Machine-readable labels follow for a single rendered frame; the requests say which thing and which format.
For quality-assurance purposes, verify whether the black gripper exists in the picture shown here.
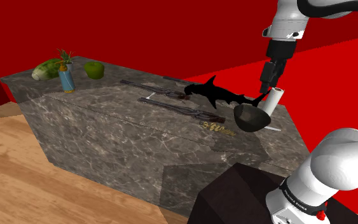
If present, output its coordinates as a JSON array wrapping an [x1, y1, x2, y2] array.
[[259, 39, 298, 94]]

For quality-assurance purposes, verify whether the white cylinder roll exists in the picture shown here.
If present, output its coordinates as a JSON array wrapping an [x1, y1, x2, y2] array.
[[260, 87, 285, 117]]

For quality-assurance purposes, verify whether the dark round bowl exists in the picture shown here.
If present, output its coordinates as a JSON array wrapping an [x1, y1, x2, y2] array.
[[233, 103, 272, 133]]

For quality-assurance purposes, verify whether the black shark figure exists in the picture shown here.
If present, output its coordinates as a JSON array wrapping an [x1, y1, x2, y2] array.
[[183, 74, 272, 110]]

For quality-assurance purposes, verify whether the gold ornate small item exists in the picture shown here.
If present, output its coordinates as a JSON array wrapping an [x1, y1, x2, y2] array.
[[201, 121, 237, 137]]

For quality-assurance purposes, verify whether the dark robot stand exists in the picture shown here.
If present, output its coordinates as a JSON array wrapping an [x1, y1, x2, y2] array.
[[186, 162, 358, 224]]

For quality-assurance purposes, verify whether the green apple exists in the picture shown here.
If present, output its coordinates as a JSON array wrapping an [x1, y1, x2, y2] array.
[[83, 61, 106, 80]]

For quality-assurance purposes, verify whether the blue spray bottle orange top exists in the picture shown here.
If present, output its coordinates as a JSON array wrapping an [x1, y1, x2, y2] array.
[[55, 60, 76, 94]]

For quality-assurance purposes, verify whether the small potted green plant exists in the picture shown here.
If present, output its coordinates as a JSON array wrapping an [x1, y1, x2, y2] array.
[[57, 48, 75, 73]]

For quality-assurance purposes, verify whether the green cabbage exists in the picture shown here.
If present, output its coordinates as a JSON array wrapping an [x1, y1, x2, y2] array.
[[31, 58, 62, 81]]

